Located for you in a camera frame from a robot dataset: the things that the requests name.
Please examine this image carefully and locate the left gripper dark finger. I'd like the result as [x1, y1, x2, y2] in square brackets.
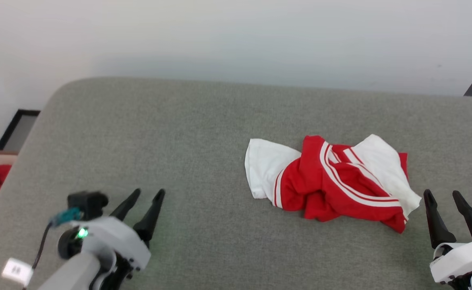
[110, 188, 141, 221]
[133, 188, 166, 248]

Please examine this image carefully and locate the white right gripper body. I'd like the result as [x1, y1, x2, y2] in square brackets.
[429, 238, 472, 290]

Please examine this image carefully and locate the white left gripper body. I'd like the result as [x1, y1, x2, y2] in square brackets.
[58, 216, 152, 290]

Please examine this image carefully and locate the red and white sports jersey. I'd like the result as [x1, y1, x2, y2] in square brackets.
[244, 134, 422, 234]

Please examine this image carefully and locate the teal cable connector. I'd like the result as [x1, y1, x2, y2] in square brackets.
[51, 207, 83, 227]

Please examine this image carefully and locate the thin black camera cable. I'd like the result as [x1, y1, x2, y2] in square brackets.
[22, 222, 53, 290]

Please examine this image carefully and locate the white cable label tag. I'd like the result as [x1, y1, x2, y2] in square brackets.
[2, 258, 34, 287]

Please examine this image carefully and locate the black rectangular frame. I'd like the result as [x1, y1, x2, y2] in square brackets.
[0, 109, 41, 151]

